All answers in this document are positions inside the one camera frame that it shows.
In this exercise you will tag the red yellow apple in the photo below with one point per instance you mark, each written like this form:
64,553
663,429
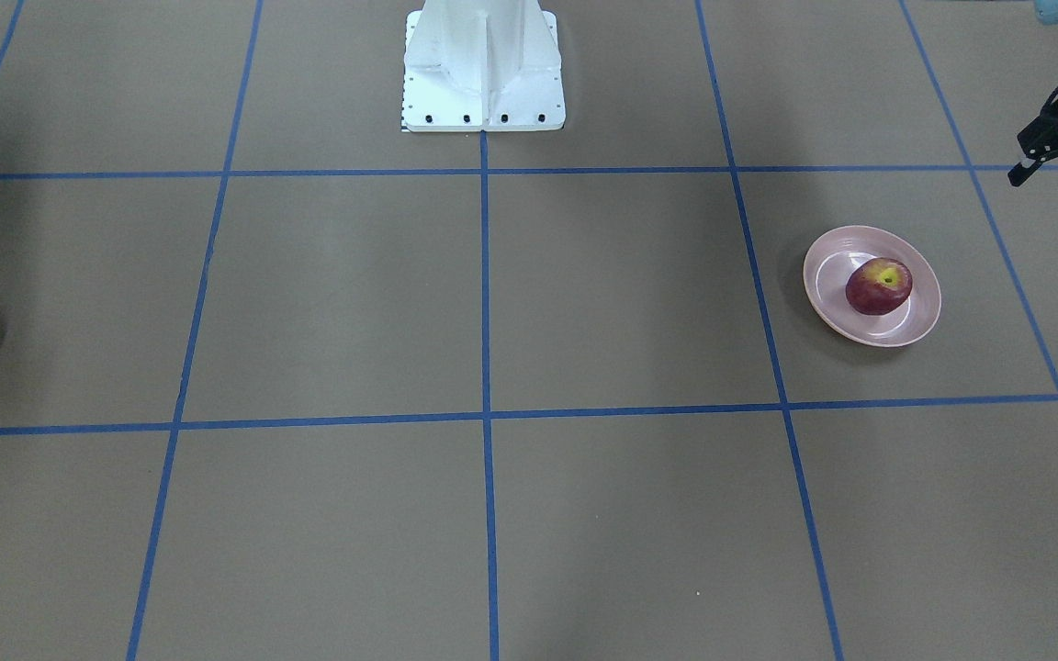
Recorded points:
879,287

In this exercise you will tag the pink plate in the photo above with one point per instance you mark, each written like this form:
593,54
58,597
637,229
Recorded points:
837,253

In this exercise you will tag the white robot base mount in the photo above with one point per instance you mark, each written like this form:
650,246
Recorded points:
482,66

